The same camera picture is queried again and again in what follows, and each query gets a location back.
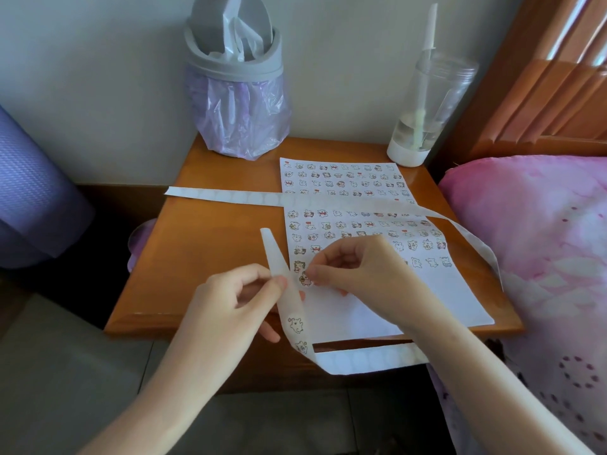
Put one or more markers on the person's right hand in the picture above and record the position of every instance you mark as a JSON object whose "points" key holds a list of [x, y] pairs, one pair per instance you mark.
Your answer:
{"points": [[384, 284]]}

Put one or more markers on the person's left hand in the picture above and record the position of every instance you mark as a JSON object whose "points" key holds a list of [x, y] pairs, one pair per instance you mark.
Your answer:
{"points": [[223, 317]]}

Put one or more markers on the white paper sheet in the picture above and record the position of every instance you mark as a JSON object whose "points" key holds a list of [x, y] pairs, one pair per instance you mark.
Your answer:
{"points": [[450, 298]]}

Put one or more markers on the rows of stuck cartoon stickers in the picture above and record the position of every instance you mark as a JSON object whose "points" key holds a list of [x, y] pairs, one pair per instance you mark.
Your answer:
{"points": [[341, 175]]}

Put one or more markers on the long white sticker strip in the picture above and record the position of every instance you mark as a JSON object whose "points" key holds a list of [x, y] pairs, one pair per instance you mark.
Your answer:
{"points": [[213, 195]]}

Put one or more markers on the person's left forearm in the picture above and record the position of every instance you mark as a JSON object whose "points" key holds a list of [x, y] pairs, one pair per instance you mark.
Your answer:
{"points": [[161, 407]]}

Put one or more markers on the person's right forearm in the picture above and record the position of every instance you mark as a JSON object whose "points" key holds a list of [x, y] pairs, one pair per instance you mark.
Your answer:
{"points": [[493, 398]]}

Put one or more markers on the wooden nightstand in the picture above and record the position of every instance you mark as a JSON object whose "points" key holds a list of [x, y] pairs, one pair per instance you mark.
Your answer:
{"points": [[199, 260]]}

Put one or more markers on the purple plastic container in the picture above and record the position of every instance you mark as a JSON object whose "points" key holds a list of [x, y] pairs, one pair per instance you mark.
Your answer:
{"points": [[140, 241]]}

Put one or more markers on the clear cup with white base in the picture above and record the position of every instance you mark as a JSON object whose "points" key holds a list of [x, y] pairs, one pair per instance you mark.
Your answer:
{"points": [[405, 156]]}

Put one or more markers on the pink floral bedding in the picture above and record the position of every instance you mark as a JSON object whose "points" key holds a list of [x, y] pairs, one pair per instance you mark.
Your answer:
{"points": [[545, 222]]}

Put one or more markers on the purple plastic bin bag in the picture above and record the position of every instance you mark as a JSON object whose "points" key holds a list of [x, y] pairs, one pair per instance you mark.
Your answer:
{"points": [[237, 123]]}

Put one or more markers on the purple rolled mat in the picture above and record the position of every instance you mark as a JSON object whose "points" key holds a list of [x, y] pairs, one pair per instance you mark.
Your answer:
{"points": [[38, 198]]}

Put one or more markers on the wooden bed headboard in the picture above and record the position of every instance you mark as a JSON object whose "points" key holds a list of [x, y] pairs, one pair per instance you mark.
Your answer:
{"points": [[545, 99]]}

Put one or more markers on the grey trash bin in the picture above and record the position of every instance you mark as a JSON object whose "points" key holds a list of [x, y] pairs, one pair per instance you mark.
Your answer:
{"points": [[237, 71]]}

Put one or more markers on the white straw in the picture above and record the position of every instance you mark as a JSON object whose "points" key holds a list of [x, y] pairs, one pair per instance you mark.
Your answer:
{"points": [[430, 23]]}

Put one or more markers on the white backing scraps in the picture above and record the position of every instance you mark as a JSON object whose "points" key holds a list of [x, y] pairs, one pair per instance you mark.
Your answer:
{"points": [[232, 37]]}

